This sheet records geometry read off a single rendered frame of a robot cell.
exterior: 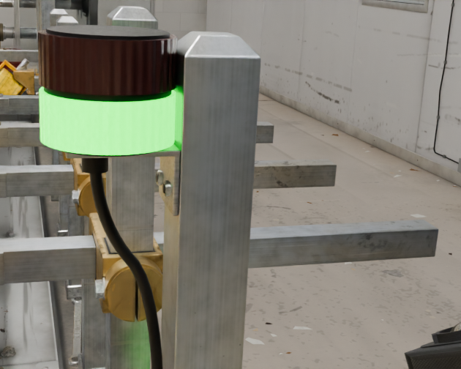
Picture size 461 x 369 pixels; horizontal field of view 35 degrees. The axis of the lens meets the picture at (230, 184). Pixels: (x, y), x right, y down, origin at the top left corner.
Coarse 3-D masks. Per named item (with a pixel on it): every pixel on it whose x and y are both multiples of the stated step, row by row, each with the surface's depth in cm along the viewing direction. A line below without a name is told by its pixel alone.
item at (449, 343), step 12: (456, 324) 28; (432, 336) 28; (444, 336) 27; (456, 336) 27; (420, 348) 28; (432, 348) 27; (444, 348) 26; (456, 348) 26; (408, 360) 28; (420, 360) 27; (432, 360) 27; (444, 360) 26; (456, 360) 26
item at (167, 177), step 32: (64, 32) 30; (96, 32) 31; (128, 32) 31; (160, 32) 32; (64, 96) 30; (96, 96) 30; (128, 96) 30; (160, 96) 31; (96, 160) 33; (160, 160) 36; (96, 192) 34; (160, 192) 36; (128, 256) 35; (160, 352) 36
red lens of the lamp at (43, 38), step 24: (48, 48) 30; (72, 48) 29; (96, 48) 29; (120, 48) 29; (144, 48) 30; (168, 48) 31; (48, 72) 30; (72, 72) 30; (96, 72) 30; (120, 72) 30; (144, 72) 30; (168, 72) 31
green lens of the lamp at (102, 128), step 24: (48, 96) 31; (168, 96) 32; (48, 120) 31; (72, 120) 30; (96, 120) 30; (120, 120) 30; (144, 120) 31; (168, 120) 32; (48, 144) 31; (72, 144) 31; (96, 144) 30; (120, 144) 30; (144, 144) 31; (168, 144) 32
